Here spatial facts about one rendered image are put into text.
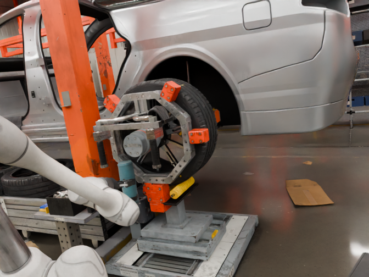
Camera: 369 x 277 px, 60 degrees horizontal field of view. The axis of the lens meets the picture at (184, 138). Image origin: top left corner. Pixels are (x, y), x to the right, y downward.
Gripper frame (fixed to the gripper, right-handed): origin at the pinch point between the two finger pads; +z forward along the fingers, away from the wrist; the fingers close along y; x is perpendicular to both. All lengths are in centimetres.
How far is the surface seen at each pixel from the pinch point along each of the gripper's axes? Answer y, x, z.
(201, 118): -28, -32, 30
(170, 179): -7.9, 1.4, 30.8
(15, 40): 860, -430, 679
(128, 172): 13.3, -3.4, 20.1
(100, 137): 20.2, -23.8, 4.2
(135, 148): 3.3, -17.2, 12.0
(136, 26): 25, -103, 55
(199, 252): -19, 46, 44
